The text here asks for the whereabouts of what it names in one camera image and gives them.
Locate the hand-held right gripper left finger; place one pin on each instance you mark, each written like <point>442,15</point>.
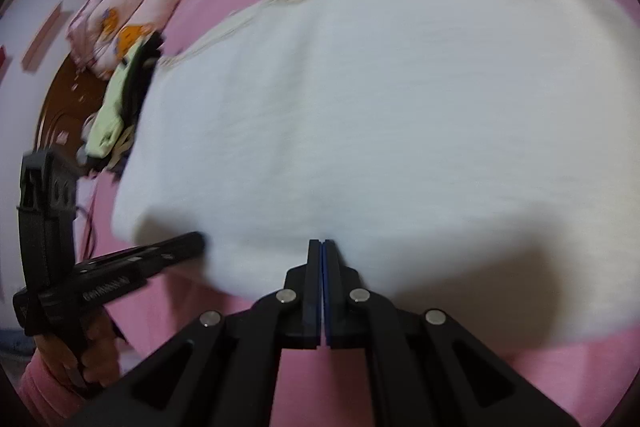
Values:
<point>311,292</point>

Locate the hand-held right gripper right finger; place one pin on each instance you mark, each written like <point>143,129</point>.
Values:
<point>336,297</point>

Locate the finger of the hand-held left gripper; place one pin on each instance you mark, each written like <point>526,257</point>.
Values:
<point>175,247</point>

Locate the white braid-trimmed cardigan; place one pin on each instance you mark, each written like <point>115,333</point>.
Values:
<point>375,107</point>

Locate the person's left forearm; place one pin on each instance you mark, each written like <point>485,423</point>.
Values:
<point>45,392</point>

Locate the dark folded clothes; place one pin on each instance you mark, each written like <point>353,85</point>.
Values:
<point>150,52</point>

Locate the person's left hand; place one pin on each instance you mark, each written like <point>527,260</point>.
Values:
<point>100,347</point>

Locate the brown wooden headboard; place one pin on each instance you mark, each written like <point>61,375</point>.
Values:
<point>65,102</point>

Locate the light green folded garment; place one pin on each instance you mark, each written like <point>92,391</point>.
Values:
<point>112,107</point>

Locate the folded bear print quilt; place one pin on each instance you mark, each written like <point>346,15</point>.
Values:
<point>130,7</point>

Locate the pink wall shelf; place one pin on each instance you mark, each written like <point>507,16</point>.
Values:
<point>42,37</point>

